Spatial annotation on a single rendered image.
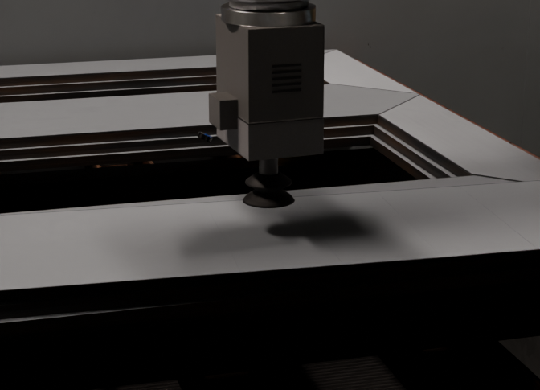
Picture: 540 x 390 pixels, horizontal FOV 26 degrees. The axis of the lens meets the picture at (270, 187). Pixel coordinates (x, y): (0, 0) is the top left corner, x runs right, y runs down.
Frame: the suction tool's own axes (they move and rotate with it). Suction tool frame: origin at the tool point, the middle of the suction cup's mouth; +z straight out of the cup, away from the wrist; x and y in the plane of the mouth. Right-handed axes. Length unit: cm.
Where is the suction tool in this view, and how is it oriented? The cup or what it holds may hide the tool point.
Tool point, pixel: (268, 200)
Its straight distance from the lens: 97.1
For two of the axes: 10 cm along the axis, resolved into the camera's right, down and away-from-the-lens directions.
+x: 9.4, -1.0, 3.2
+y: 3.4, 2.7, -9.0
